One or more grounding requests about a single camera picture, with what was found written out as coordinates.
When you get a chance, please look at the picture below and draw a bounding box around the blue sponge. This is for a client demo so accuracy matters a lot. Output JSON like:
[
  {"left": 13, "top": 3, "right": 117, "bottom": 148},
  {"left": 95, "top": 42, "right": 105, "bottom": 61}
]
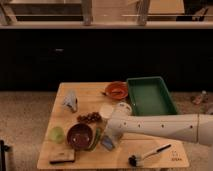
[{"left": 101, "top": 137, "right": 115, "bottom": 151}]

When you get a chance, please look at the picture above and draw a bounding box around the green plastic cup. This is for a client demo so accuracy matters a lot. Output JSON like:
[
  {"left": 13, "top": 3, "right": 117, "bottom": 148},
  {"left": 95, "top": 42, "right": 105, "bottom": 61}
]
[{"left": 49, "top": 126, "right": 64, "bottom": 143}]

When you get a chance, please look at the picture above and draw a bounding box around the wooden folding table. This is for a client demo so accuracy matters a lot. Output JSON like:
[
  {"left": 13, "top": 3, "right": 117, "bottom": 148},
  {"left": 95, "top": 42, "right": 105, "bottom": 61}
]
[{"left": 37, "top": 82, "right": 189, "bottom": 171}]

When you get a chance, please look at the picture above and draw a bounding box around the grey blue crumpled cloth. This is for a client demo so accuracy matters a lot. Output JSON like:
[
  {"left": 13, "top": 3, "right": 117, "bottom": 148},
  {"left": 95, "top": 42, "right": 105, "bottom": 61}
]
[{"left": 62, "top": 90, "right": 78, "bottom": 113}]

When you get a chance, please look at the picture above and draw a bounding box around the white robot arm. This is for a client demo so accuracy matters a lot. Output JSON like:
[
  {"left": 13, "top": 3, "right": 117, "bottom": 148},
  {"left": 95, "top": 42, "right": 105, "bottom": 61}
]
[{"left": 103, "top": 102, "right": 213, "bottom": 149}]

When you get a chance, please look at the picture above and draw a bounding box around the dark cabinet counter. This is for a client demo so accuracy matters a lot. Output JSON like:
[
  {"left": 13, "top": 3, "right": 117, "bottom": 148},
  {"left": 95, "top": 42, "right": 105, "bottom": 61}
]
[{"left": 0, "top": 29, "right": 213, "bottom": 91}]

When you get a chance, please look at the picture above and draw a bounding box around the orange bowl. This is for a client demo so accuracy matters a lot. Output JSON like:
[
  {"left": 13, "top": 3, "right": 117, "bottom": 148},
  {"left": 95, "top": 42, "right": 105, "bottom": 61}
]
[{"left": 102, "top": 81, "right": 128, "bottom": 100}]

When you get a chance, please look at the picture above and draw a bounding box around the green plastic tray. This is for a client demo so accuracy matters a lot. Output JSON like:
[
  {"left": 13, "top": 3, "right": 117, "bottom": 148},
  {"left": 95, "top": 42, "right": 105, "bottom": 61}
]
[{"left": 127, "top": 76, "right": 178, "bottom": 116}]

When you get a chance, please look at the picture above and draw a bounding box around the white plastic cup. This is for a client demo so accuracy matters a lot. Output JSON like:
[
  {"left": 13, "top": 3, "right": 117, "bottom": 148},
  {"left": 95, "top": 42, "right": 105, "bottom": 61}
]
[{"left": 99, "top": 104, "right": 114, "bottom": 120}]

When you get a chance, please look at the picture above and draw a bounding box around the white black dish brush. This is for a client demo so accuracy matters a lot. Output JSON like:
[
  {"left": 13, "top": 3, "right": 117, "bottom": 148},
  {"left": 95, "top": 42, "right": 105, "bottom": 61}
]
[{"left": 128, "top": 144, "right": 171, "bottom": 167}]

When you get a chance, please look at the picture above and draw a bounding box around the green bean pod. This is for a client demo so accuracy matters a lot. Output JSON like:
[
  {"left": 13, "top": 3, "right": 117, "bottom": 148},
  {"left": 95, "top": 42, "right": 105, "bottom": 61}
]
[{"left": 85, "top": 127, "right": 102, "bottom": 151}]

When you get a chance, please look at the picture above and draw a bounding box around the bunch of dark grapes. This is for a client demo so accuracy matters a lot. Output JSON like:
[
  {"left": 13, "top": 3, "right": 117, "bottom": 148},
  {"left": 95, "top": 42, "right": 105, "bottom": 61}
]
[{"left": 77, "top": 112, "right": 102, "bottom": 124}]

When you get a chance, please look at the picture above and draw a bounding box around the dark red bowl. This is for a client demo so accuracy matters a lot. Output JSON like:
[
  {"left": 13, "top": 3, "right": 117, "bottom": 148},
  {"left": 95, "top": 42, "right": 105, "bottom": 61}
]
[{"left": 67, "top": 123, "right": 93, "bottom": 150}]

